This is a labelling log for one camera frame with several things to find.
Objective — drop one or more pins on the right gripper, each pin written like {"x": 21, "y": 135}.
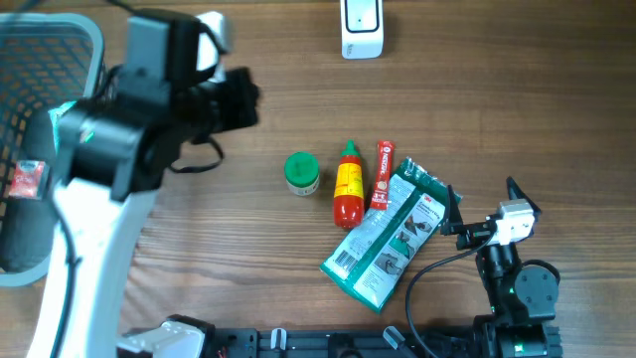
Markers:
{"x": 472, "y": 234}

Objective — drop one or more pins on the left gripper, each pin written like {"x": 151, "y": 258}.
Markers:
{"x": 241, "y": 91}

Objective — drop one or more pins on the green lid jar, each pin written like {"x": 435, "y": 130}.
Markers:
{"x": 302, "y": 173}

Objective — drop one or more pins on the green white glove package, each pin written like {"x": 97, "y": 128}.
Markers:
{"x": 370, "y": 261}

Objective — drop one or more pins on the red coffee stick sachet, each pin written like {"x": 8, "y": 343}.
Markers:
{"x": 380, "y": 197}

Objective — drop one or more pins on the red chili sauce bottle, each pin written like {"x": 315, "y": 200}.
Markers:
{"x": 349, "y": 202}

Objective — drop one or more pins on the red white tissue pack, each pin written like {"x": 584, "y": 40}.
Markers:
{"x": 29, "y": 179}

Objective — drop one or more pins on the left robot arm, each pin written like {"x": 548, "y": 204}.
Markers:
{"x": 113, "y": 151}

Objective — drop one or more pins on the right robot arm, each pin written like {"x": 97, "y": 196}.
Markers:
{"x": 522, "y": 294}

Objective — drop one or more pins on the white barcode scanner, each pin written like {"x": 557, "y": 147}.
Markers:
{"x": 362, "y": 29}

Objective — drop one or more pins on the teal wet wipes pack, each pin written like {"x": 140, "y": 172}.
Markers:
{"x": 55, "y": 116}

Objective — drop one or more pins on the grey plastic mesh basket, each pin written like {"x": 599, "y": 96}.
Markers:
{"x": 46, "y": 61}

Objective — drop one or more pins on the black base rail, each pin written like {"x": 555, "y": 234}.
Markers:
{"x": 454, "y": 341}

